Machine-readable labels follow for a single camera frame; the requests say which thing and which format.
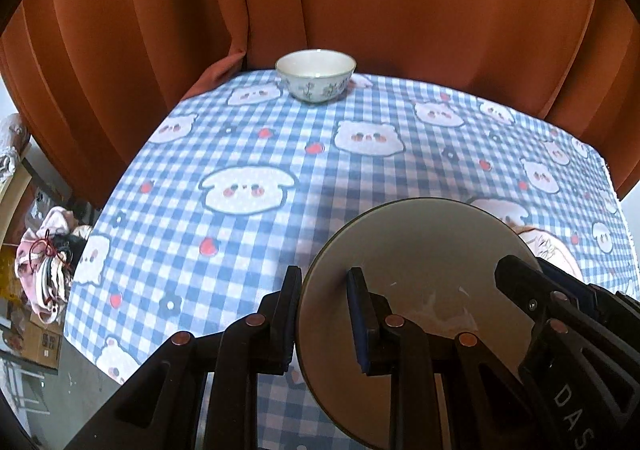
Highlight red pattern plate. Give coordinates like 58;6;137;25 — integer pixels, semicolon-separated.
515;226;586;281

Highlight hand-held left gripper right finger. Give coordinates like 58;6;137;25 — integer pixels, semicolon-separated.
347;267;546;450

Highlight white crumpled cloth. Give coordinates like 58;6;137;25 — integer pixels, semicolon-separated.
0;112;31;188

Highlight white bowl green leaves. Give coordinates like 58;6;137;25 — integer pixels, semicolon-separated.
298;197;538;436

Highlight orange curtain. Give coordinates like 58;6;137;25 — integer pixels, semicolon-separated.
0;0;640;211

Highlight bundle of cables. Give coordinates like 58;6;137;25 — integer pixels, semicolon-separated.
30;230;76;313

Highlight white bowl blue flowers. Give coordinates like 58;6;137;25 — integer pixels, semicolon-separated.
275;49;357;105

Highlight pink cloth pile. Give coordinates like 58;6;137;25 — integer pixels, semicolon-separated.
15;205;96;311

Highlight blue checkered tablecloth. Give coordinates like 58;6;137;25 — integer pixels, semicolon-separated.
62;70;633;450

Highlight cardboard box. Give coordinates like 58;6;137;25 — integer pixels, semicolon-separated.
0;312;63;371

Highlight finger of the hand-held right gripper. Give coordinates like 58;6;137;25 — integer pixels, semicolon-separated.
537;257;640;331
494;255;596;381

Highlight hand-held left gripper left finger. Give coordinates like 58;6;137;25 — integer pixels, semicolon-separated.
65;266;303;450

